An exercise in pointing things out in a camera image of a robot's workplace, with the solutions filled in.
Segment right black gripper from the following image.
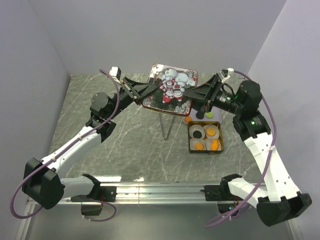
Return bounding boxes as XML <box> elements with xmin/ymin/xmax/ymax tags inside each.
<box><xmin>183</xmin><ymin>74</ymin><xmax>244</xmax><ymax>115</ymax></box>

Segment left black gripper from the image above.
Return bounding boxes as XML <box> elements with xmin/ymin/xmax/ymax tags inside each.
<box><xmin>107</xmin><ymin>76</ymin><xmax>160</xmax><ymax>120</ymax></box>

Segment lavender plastic tray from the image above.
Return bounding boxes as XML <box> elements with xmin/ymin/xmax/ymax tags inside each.
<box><xmin>182</xmin><ymin>101</ymin><xmax>222</xmax><ymax>125</ymax></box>

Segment gold tin lid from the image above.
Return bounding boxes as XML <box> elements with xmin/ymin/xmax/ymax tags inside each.
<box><xmin>142</xmin><ymin>63</ymin><xmax>199</xmax><ymax>117</ymax></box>

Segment metal tongs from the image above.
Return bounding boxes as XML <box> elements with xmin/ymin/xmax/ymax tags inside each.
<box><xmin>158</xmin><ymin>113</ymin><xmax>176</xmax><ymax>141</ymax></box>

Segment orange round dotted cookie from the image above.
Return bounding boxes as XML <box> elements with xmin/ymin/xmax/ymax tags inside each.
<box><xmin>206</xmin><ymin>127</ymin><xmax>216</xmax><ymax>137</ymax></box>

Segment black sandwich cookie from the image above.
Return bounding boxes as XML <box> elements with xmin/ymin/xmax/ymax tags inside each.
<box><xmin>196</xmin><ymin>112</ymin><xmax>205</xmax><ymax>120</ymax></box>
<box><xmin>192</xmin><ymin>130</ymin><xmax>203</xmax><ymax>139</ymax></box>

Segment orange pumpkin cookie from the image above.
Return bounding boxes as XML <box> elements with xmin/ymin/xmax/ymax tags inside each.
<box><xmin>211</xmin><ymin>139</ymin><xmax>220</xmax><ymax>151</ymax></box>

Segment gold cookie tin base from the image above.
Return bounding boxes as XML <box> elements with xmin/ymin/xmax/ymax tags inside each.
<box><xmin>187</xmin><ymin>121</ymin><xmax>224</xmax><ymax>155</ymax></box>

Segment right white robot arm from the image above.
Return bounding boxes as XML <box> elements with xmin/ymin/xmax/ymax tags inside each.
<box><xmin>183</xmin><ymin>68</ymin><xmax>312</xmax><ymax>228</ymax></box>

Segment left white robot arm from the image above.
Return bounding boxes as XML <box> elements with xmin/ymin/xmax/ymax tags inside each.
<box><xmin>21</xmin><ymin>77</ymin><xmax>157</xmax><ymax>210</ymax></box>

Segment black sandwich cookie on tray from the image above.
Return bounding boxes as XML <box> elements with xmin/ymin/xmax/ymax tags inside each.
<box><xmin>196</xmin><ymin>112</ymin><xmax>205</xmax><ymax>120</ymax></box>

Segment green round cookie right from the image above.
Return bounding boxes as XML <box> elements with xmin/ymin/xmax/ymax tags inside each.
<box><xmin>205</xmin><ymin>112</ymin><xmax>214</xmax><ymax>119</ymax></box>

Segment orange chocolate chip cookie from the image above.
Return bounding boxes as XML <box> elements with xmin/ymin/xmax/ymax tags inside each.
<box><xmin>184</xmin><ymin>116</ymin><xmax>193</xmax><ymax>123</ymax></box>

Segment white paper cup back-right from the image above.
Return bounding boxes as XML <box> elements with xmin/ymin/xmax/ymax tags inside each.
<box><xmin>203</xmin><ymin>124</ymin><xmax>220</xmax><ymax>140</ymax></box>

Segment white paper cup front-left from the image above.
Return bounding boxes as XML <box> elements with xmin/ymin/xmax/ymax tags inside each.
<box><xmin>189</xmin><ymin>138</ymin><xmax>207</xmax><ymax>151</ymax></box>

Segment white paper cup front-right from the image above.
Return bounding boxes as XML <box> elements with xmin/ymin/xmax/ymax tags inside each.
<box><xmin>205</xmin><ymin>138</ymin><xmax>222</xmax><ymax>151</ymax></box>

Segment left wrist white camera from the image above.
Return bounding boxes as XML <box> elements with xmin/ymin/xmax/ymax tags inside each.
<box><xmin>109</xmin><ymin>66</ymin><xmax>122</xmax><ymax>84</ymax></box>

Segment wrist white camera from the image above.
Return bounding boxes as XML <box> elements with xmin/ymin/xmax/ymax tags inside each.
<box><xmin>109</xmin><ymin>66</ymin><xmax>122</xmax><ymax>84</ymax></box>
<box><xmin>217</xmin><ymin>68</ymin><xmax>234</xmax><ymax>83</ymax></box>

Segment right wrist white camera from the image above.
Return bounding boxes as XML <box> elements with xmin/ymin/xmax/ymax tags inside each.
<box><xmin>217</xmin><ymin>68</ymin><xmax>234</xmax><ymax>83</ymax></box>

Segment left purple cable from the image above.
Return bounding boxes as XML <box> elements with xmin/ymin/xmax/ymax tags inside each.
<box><xmin>9</xmin><ymin>68</ymin><xmax>122</xmax><ymax>222</ymax></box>

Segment purple cable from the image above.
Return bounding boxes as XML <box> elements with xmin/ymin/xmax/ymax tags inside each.
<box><xmin>9</xmin><ymin>68</ymin><xmax>122</xmax><ymax>222</ymax></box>
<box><xmin>204</xmin><ymin>69</ymin><xmax>279</xmax><ymax>229</ymax></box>

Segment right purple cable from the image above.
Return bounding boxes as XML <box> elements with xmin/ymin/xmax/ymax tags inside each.
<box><xmin>204</xmin><ymin>69</ymin><xmax>279</xmax><ymax>229</ymax></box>

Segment aluminium rail frame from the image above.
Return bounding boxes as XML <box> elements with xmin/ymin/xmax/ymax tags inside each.
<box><xmin>14</xmin><ymin>73</ymin><xmax>300</xmax><ymax>240</ymax></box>

